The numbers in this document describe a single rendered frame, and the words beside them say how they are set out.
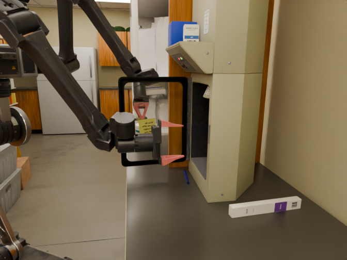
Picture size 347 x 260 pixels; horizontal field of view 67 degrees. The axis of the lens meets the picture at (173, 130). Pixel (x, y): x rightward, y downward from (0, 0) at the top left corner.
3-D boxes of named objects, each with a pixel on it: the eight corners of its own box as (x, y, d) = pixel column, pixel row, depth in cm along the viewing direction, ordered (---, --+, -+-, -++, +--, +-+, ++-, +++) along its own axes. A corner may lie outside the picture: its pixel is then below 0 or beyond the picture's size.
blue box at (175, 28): (190, 48, 112) (191, 25, 110) (196, 46, 103) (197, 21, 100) (168, 47, 110) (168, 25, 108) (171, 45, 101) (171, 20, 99)
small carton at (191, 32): (196, 44, 94) (197, 26, 92) (199, 43, 89) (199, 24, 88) (183, 44, 94) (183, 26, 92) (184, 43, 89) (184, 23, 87)
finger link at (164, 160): (186, 142, 80) (155, 143, 79) (186, 165, 81) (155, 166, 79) (181, 139, 87) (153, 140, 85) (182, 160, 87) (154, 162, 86)
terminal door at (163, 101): (186, 161, 125) (188, 76, 116) (121, 167, 118) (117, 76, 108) (185, 161, 126) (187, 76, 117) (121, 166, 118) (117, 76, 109)
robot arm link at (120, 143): (115, 144, 84) (115, 157, 80) (114, 127, 80) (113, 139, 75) (137, 144, 85) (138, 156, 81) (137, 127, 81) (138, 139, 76)
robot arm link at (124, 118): (109, 131, 87) (93, 147, 81) (105, 102, 80) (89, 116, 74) (141, 141, 84) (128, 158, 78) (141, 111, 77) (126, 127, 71)
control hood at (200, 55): (190, 71, 117) (191, 48, 115) (213, 74, 86) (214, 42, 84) (164, 71, 115) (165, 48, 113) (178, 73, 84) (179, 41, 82)
